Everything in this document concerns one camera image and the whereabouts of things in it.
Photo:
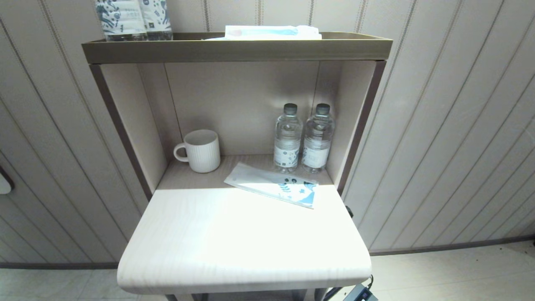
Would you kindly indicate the white floral zip pouch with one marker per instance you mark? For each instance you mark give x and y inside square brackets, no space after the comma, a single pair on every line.
[271,184]

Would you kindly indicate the clear water bottle grey cap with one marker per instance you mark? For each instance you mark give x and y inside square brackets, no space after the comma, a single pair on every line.
[317,142]
[287,142]

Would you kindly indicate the white ribbed ceramic mug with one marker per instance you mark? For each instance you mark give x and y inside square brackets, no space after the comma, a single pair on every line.
[202,150]

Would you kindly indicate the beige wooden shelf cabinet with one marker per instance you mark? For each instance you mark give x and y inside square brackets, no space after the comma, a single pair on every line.
[234,50]

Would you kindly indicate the white packet with blue stripe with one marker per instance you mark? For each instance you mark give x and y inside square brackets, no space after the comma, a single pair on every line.
[267,31]

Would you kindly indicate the silver power adapter box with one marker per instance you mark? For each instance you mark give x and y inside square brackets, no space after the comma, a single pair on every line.
[360,294]

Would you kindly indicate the water bottle blue floral label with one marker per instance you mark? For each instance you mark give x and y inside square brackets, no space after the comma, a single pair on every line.
[159,16]
[119,19]

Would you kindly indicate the white wall fixture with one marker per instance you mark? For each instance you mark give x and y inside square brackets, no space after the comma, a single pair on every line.
[4,184]

